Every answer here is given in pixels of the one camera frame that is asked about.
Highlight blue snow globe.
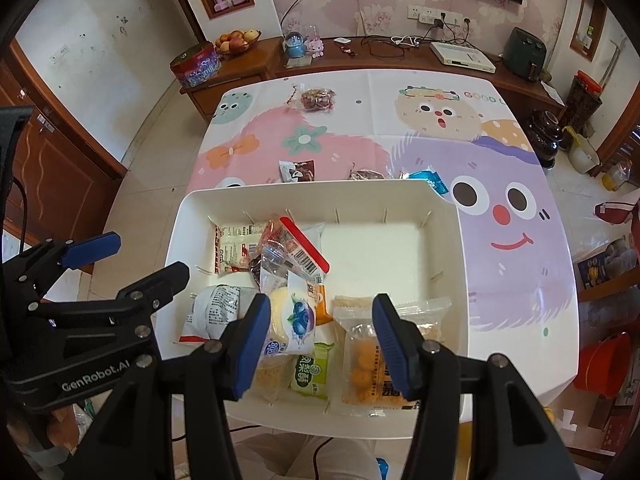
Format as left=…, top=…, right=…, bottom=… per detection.
left=284, top=30, right=307, bottom=58

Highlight red dried fruit packet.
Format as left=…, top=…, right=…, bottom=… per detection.
left=298, top=87, right=337, bottom=113

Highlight black television cable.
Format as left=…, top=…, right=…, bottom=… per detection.
left=280, top=0, right=326, bottom=36

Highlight blue printed box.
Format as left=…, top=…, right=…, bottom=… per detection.
left=575, top=252, right=608, bottom=288

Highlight blueberry bun packet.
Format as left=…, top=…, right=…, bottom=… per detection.
left=265, top=284, right=318, bottom=358

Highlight green snack packet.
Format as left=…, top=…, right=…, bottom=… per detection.
left=290, top=342, right=335, bottom=397

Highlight beige cracker packet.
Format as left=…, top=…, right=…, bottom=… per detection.
left=252, top=352, right=296, bottom=393
left=334, top=295, right=453, bottom=341

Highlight white plastic storage box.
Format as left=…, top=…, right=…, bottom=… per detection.
left=165, top=180, right=471, bottom=421

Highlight small wooden side cabinet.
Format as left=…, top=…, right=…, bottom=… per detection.
left=179, top=37, right=283, bottom=123

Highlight yellow bottle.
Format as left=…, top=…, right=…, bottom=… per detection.
left=600, top=160, right=632, bottom=191

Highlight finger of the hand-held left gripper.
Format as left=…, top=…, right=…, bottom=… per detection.
left=37, top=261, right=191, bottom=330
left=12, top=232, right=122, bottom=311

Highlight red plastic basin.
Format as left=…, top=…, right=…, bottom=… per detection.
left=572, top=332, right=633, bottom=401

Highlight wooden door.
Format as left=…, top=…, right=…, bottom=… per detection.
left=0, top=40, right=128, bottom=273

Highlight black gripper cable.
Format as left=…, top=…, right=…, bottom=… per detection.
left=9, top=177, right=28, bottom=261

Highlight red-edged clear snack packet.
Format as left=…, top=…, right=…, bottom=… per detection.
left=260, top=216, right=331, bottom=286

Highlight red bag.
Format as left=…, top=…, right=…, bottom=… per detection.
left=595, top=200, right=640, bottom=225

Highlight white brown chocolate packet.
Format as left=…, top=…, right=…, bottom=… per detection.
left=278, top=159, right=317, bottom=183

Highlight blue candy packet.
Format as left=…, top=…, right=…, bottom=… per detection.
left=400, top=170, right=448, bottom=195

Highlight white wall outlet strip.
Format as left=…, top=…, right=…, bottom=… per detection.
left=407, top=5, right=473, bottom=26

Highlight white set-top box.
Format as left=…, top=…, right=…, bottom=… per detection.
left=430, top=41, right=497, bottom=73

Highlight person's beige trousers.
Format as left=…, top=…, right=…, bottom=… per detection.
left=232, top=432, right=381, bottom=480

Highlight red purple tin box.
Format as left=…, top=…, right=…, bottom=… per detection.
left=169, top=44, right=222, bottom=88

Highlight long wooden television console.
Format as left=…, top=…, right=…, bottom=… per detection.
left=265, top=35, right=568, bottom=121

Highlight clear packet of orange balls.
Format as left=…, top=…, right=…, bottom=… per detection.
left=332, top=305, right=426, bottom=417

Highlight dark ceramic jar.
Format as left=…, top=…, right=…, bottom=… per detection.
left=522, top=109, right=563, bottom=168

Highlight white printed snack packet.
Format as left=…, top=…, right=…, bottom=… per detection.
left=179, top=284, right=261, bottom=348

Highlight orange snack packet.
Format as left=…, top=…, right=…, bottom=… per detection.
left=314, top=284, right=335, bottom=326

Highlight dark green air fryer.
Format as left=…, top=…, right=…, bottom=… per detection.
left=502, top=27, right=548, bottom=81

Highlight black cable on console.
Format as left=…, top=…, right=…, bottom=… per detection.
left=360, top=35, right=407, bottom=59

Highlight white red cracker packet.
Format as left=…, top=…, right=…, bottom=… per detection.
left=214, top=224, right=268, bottom=275

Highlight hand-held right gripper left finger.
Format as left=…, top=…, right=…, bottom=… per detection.
left=60, top=292, right=273, bottom=480

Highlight fruit bowl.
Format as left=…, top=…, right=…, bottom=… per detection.
left=215, top=29, right=262, bottom=55

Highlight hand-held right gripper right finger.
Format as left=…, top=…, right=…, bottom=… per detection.
left=371, top=293, right=608, bottom=480

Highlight person's left hand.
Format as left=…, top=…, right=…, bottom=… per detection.
left=46, top=402, right=93, bottom=443

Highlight red-lid storage jar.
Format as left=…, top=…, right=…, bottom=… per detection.
left=565, top=71, right=603, bottom=136

